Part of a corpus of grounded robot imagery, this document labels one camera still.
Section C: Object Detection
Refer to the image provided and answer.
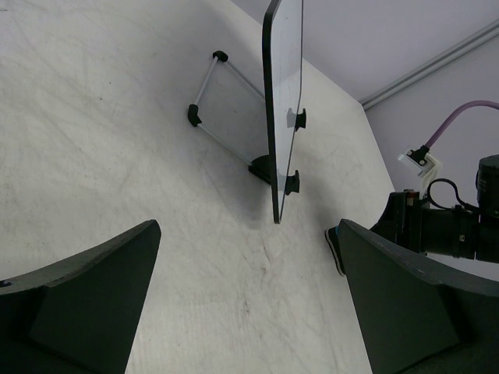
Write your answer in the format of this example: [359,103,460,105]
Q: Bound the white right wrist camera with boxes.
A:
[398,145,443,191]

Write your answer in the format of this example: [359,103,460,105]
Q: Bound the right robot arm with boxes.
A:
[371,155,498,263]

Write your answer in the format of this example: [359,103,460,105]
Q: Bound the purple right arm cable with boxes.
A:
[426,100,499,151]

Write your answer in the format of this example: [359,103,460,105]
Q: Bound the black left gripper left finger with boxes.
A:
[1,220,161,373]

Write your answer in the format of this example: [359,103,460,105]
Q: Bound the blue whiteboard eraser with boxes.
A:
[324,226,345,277]

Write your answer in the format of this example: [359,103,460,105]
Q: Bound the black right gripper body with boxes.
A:
[371,190,478,259]

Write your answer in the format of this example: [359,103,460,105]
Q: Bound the whiteboard wire stand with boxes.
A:
[187,50,306,198]

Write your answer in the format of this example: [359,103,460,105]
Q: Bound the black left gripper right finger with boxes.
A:
[338,220,498,373]

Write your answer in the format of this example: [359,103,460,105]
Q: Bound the white whiteboard black frame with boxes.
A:
[262,1,304,224]

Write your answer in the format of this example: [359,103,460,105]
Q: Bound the right aluminium frame post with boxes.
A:
[360,19,498,111]

